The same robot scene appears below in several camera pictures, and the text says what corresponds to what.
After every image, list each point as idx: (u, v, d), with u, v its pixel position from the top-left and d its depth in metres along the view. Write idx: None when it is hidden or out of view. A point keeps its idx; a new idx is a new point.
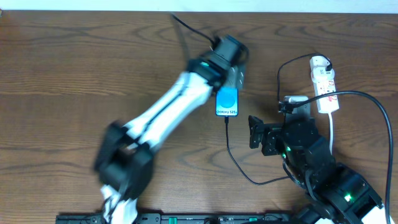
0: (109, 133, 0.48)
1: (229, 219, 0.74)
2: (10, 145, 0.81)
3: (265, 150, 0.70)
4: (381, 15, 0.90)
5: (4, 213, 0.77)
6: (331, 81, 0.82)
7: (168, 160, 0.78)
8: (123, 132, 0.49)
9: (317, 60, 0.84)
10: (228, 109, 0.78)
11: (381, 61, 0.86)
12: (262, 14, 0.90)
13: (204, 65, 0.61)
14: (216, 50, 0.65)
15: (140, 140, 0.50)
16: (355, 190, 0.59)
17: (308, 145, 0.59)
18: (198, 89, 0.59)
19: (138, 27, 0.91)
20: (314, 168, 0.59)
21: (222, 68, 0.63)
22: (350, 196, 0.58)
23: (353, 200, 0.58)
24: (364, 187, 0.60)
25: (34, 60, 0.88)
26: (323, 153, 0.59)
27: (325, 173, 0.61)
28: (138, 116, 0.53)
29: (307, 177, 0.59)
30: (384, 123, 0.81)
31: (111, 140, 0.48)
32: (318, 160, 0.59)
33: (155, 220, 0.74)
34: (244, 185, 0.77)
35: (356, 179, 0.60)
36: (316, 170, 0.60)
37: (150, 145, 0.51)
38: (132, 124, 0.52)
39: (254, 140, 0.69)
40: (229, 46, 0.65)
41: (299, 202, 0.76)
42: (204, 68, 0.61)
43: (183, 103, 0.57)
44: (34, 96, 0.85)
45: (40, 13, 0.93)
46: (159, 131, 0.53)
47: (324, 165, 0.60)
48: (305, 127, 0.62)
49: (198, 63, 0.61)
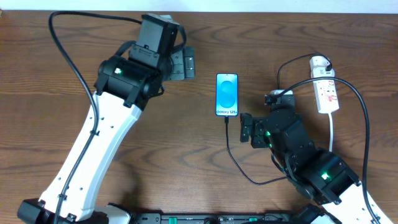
0: (25, 213, 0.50)
1: (229, 219, 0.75)
2: (12, 145, 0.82)
3: (254, 144, 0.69)
4: (382, 15, 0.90)
5: (5, 213, 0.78)
6: (331, 81, 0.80)
7: (168, 160, 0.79)
8: (40, 208, 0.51)
9: (317, 61, 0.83)
10: (228, 109, 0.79)
11: (382, 61, 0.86)
12: (262, 13, 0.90)
13: (119, 72, 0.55)
14: (137, 46, 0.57)
15: (61, 210, 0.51)
16: (333, 168, 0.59)
17: (283, 128, 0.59)
18: (117, 119, 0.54)
19: (138, 27, 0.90)
20: (292, 149, 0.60)
21: (149, 64, 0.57)
22: (328, 175, 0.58)
23: (331, 178, 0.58)
24: (341, 165, 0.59)
25: (33, 60, 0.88)
26: (300, 135, 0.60)
27: (305, 155, 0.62)
28: (53, 183, 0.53)
29: (287, 160, 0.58)
30: (384, 123, 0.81)
31: (29, 219, 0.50)
32: (294, 141, 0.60)
33: (155, 220, 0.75)
34: (243, 185, 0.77)
35: (335, 160, 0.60)
36: (294, 152, 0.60)
37: (72, 211, 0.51)
38: (46, 197, 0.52)
39: (244, 134, 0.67)
40: (151, 35, 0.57)
41: (298, 202, 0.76)
42: (122, 75, 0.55)
43: (101, 142, 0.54)
44: (34, 96, 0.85)
45: (40, 13, 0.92)
46: (78, 190, 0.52)
47: (303, 145, 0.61)
48: (281, 113, 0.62)
49: (112, 72, 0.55)
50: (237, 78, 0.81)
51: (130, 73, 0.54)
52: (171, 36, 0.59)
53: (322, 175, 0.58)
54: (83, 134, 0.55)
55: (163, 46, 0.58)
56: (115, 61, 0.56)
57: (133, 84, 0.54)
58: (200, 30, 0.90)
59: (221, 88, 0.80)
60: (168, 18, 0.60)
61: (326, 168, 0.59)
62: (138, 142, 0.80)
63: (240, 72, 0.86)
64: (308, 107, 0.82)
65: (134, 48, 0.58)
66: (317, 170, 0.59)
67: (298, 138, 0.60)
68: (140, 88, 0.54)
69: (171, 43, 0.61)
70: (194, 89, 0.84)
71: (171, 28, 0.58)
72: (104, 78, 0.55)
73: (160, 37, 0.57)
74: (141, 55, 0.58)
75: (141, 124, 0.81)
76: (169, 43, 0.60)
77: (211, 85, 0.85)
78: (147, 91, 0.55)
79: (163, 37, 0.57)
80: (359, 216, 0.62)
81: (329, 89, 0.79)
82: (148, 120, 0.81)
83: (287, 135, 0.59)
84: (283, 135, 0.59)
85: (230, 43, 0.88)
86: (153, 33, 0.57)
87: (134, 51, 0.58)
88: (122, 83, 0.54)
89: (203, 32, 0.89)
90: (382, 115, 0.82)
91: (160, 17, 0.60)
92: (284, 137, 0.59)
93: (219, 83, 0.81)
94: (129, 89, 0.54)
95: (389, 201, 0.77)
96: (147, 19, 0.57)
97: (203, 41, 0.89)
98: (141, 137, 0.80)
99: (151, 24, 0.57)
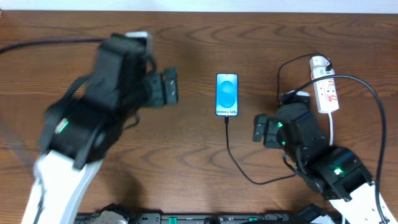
0: None
1: (229, 219, 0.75)
2: (11, 144, 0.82)
3: (265, 141, 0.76)
4: (381, 15, 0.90)
5: (5, 213, 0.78)
6: (331, 81, 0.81)
7: (168, 160, 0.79)
8: None
9: (317, 61, 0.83)
10: (228, 109, 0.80)
11: (382, 61, 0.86)
12: (262, 14, 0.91)
13: (66, 124, 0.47)
14: (92, 83, 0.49)
15: None
16: (346, 164, 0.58)
17: (296, 118, 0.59)
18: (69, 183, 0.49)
19: (138, 27, 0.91)
20: (305, 142, 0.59)
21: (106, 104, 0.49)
22: (341, 170, 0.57)
23: (343, 174, 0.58)
24: (356, 163, 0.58)
25: (33, 60, 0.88)
26: (311, 126, 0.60)
27: (316, 149, 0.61)
28: None
29: (298, 151, 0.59)
30: (384, 123, 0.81)
31: None
32: (306, 132, 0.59)
33: (155, 220, 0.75)
34: (244, 185, 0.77)
35: (349, 155, 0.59)
36: (306, 144, 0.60)
37: None
38: None
39: (257, 132, 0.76)
40: (105, 69, 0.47)
41: (298, 202, 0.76)
42: (69, 127, 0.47)
43: (55, 204, 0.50)
44: (34, 96, 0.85)
45: (40, 13, 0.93)
46: None
47: (315, 138, 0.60)
48: (294, 106, 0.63)
49: (58, 124, 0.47)
50: (237, 78, 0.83)
51: (78, 125, 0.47)
52: (134, 64, 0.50)
53: (335, 170, 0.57)
54: (35, 193, 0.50)
55: (124, 79, 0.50)
56: (63, 110, 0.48)
57: (83, 137, 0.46)
58: (200, 30, 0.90)
59: (221, 88, 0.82)
60: (127, 41, 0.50)
61: (340, 164, 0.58)
62: (138, 142, 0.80)
63: (240, 72, 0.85)
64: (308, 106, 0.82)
65: (89, 86, 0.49)
66: (330, 163, 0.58)
67: (310, 130, 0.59)
68: (94, 137, 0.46)
69: (135, 70, 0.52)
70: (194, 89, 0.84)
71: (132, 56, 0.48)
72: (50, 129, 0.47)
73: (116, 69, 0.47)
74: (97, 93, 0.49)
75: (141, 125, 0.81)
76: (134, 72, 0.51)
77: (211, 85, 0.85)
78: (100, 142, 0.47)
79: (124, 70, 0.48)
80: (368, 216, 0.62)
81: (329, 89, 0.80)
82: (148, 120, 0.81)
83: (300, 125, 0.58)
84: (295, 125, 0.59)
85: (230, 42, 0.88)
86: (109, 66, 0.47)
87: (89, 89, 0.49)
88: (70, 135, 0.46)
89: (203, 32, 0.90)
90: (382, 115, 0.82)
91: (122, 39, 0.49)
92: (297, 128, 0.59)
93: (219, 83, 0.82)
94: (78, 144, 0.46)
95: (389, 200, 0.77)
96: (103, 50, 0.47)
97: (203, 40, 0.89)
98: (141, 137, 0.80)
99: (106, 55, 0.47)
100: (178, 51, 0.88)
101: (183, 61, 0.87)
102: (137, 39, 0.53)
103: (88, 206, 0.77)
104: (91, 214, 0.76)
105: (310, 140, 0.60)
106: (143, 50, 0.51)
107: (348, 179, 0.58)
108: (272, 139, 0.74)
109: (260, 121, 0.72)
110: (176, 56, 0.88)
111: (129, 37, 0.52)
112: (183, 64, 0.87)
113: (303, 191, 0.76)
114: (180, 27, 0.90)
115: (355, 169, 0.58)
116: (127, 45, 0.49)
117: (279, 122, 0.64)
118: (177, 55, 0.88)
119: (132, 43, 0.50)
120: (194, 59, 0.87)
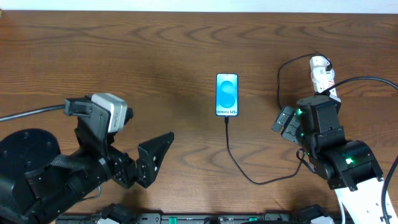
0: None
1: (229, 219, 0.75)
2: None
3: (286, 137, 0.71)
4: (381, 15, 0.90)
5: None
6: (331, 81, 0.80)
7: (168, 160, 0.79)
8: None
9: (317, 61, 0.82)
10: (229, 109, 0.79)
11: (382, 61, 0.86)
12: (262, 14, 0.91)
13: None
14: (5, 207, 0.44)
15: None
16: (359, 156, 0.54)
17: (316, 105, 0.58)
18: None
19: (138, 27, 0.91)
20: (321, 129, 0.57)
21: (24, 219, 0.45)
22: (352, 160, 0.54)
23: (354, 164, 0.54)
24: (368, 157, 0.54)
25: (33, 60, 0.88)
26: (332, 116, 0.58)
27: (333, 140, 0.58)
28: None
29: (313, 138, 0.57)
30: (384, 123, 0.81)
31: None
32: (324, 120, 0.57)
33: (155, 220, 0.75)
34: (244, 185, 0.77)
35: (364, 149, 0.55)
36: (323, 132, 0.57)
37: None
38: None
39: (278, 122, 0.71)
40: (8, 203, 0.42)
41: (298, 203, 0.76)
42: None
43: None
44: (33, 96, 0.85)
45: (41, 14, 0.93)
46: None
47: (331, 128, 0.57)
48: (317, 98, 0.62)
49: None
50: (237, 78, 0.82)
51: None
52: (37, 183, 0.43)
53: (346, 160, 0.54)
54: None
55: (25, 203, 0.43)
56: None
57: None
58: (200, 30, 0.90)
59: (221, 88, 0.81)
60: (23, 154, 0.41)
61: (352, 154, 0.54)
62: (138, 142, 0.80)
63: (240, 72, 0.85)
64: None
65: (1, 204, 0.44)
66: (342, 152, 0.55)
67: (329, 118, 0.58)
68: None
69: (49, 183, 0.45)
70: (194, 89, 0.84)
71: (14, 193, 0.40)
72: None
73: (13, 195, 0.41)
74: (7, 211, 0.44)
75: (141, 125, 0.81)
76: (40, 193, 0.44)
77: (211, 85, 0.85)
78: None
79: (10, 201, 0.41)
80: (370, 209, 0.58)
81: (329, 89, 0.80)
82: (148, 121, 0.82)
83: (319, 111, 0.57)
84: (314, 112, 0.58)
85: (230, 42, 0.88)
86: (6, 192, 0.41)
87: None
88: None
89: (203, 32, 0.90)
90: (382, 115, 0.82)
91: (10, 158, 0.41)
92: (316, 115, 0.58)
93: (219, 83, 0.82)
94: None
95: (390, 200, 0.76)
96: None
97: (203, 40, 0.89)
98: (141, 137, 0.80)
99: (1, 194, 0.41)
100: (178, 51, 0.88)
101: (183, 62, 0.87)
102: (33, 139, 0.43)
103: (88, 206, 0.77)
104: (91, 215, 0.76)
105: (326, 129, 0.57)
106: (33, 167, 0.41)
107: (359, 172, 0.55)
108: (291, 132, 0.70)
109: (286, 111, 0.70)
110: (176, 56, 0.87)
111: (22, 142, 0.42)
112: (183, 65, 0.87)
113: (303, 191, 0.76)
114: (180, 27, 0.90)
115: (366, 162, 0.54)
116: (11, 172, 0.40)
117: (299, 109, 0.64)
118: (177, 55, 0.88)
119: (21, 162, 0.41)
120: (194, 59, 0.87)
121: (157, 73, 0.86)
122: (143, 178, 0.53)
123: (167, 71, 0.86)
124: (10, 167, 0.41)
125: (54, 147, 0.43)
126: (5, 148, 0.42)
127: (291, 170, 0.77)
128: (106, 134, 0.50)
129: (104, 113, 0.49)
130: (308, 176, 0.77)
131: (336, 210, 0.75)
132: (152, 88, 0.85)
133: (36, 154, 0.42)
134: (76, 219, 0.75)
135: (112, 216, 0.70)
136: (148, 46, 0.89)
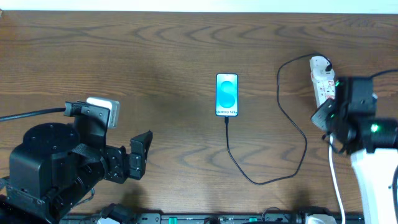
0: None
1: (229, 219, 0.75)
2: (10, 145, 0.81)
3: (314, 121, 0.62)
4: (380, 15, 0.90)
5: None
6: (331, 81, 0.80)
7: (168, 160, 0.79)
8: None
9: (317, 60, 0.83)
10: (229, 109, 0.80)
11: (381, 61, 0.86)
12: (261, 14, 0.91)
13: None
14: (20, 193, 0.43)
15: None
16: (388, 126, 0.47)
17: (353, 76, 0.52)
18: None
19: (138, 27, 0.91)
20: (351, 101, 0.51)
21: (37, 210, 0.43)
22: (378, 128, 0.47)
23: (379, 133, 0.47)
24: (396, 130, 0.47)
25: (33, 60, 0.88)
26: (369, 89, 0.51)
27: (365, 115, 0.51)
28: None
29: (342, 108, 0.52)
30: None
31: None
32: (357, 91, 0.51)
33: (155, 220, 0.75)
34: (244, 185, 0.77)
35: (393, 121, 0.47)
36: (354, 104, 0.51)
37: None
38: None
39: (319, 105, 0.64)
40: (30, 185, 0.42)
41: (298, 203, 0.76)
42: None
43: None
44: (34, 96, 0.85)
45: (40, 14, 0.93)
46: None
47: (365, 101, 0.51)
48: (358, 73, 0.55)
49: None
50: (237, 79, 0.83)
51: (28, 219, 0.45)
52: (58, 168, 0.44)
53: (371, 126, 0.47)
54: None
55: (45, 186, 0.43)
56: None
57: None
58: (200, 30, 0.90)
59: (221, 88, 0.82)
60: (51, 139, 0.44)
61: (379, 123, 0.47)
62: None
63: (240, 73, 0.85)
64: (308, 107, 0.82)
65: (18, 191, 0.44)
66: (369, 120, 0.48)
67: (365, 91, 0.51)
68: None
69: (67, 170, 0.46)
70: (194, 89, 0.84)
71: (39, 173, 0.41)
72: None
73: (36, 175, 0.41)
74: (21, 201, 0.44)
75: (141, 125, 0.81)
76: (58, 179, 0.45)
77: (211, 86, 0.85)
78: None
79: (33, 182, 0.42)
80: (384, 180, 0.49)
81: (329, 89, 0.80)
82: (148, 120, 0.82)
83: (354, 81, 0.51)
84: (350, 81, 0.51)
85: (230, 43, 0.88)
86: (30, 173, 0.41)
87: (10, 197, 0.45)
88: None
89: (203, 32, 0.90)
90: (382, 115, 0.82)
91: (37, 142, 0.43)
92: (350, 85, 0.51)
93: (219, 83, 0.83)
94: None
95: None
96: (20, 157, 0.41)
97: (203, 40, 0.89)
98: None
99: (25, 174, 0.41)
100: (178, 51, 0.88)
101: (183, 62, 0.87)
102: (58, 129, 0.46)
103: (88, 206, 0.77)
104: (91, 215, 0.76)
105: (356, 100, 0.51)
106: (60, 150, 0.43)
107: (383, 142, 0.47)
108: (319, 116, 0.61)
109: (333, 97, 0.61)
110: (176, 56, 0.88)
111: (47, 131, 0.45)
112: (182, 65, 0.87)
113: (302, 191, 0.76)
114: (180, 27, 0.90)
115: (393, 135, 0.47)
116: (38, 154, 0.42)
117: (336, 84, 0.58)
118: (177, 55, 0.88)
119: (47, 146, 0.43)
120: (194, 59, 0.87)
121: (157, 73, 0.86)
122: (137, 169, 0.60)
123: (167, 71, 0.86)
124: (38, 149, 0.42)
125: (76, 137, 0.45)
126: (33, 134, 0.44)
127: (291, 170, 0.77)
128: (106, 130, 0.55)
129: (104, 111, 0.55)
130: (308, 176, 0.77)
131: (335, 210, 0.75)
132: (152, 87, 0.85)
133: (61, 140, 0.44)
134: (76, 219, 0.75)
135: (112, 216, 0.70)
136: (148, 46, 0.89)
